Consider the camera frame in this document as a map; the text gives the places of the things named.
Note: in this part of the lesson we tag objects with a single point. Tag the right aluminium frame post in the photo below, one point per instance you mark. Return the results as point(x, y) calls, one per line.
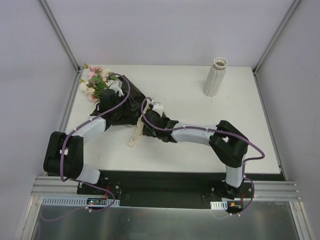
point(276, 35)

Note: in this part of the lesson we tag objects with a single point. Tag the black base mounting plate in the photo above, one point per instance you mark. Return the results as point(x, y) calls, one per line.
point(156, 189)

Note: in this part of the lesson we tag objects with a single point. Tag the white ribbed vase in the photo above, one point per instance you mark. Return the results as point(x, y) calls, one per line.
point(215, 77)

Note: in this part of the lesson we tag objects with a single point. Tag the black wrapping paper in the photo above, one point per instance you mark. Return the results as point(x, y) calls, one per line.
point(130, 105)

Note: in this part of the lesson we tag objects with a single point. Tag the front aluminium rail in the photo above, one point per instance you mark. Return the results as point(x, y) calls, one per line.
point(286, 191)

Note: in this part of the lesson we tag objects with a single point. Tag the pink white flower bouquet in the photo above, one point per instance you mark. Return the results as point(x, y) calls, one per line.
point(98, 79)

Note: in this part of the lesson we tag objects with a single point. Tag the aluminium frame post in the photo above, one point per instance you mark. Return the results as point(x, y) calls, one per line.
point(59, 34)
point(276, 35)

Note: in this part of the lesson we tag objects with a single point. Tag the cream printed ribbon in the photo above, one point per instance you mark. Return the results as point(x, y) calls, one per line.
point(140, 124)

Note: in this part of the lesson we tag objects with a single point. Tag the right white cable duct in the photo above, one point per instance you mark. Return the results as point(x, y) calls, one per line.
point(226, 204)

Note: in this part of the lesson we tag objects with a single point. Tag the left white cable duct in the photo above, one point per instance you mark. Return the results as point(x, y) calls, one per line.
point(67, 201)

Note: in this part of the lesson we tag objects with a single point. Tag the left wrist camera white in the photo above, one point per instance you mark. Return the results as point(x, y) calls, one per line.
point(116, 86)

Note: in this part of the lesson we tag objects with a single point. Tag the left aluminium frame post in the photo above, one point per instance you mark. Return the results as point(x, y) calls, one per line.
point(59, 34)

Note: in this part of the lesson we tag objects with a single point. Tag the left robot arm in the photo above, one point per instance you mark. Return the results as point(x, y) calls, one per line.
point(65, 151)

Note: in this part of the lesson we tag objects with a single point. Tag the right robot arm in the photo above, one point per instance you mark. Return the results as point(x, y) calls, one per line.
point(228, 144)

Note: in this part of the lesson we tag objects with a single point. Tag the white cable duct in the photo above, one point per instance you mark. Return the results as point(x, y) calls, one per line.
point(226, 204)
point(67, 201)

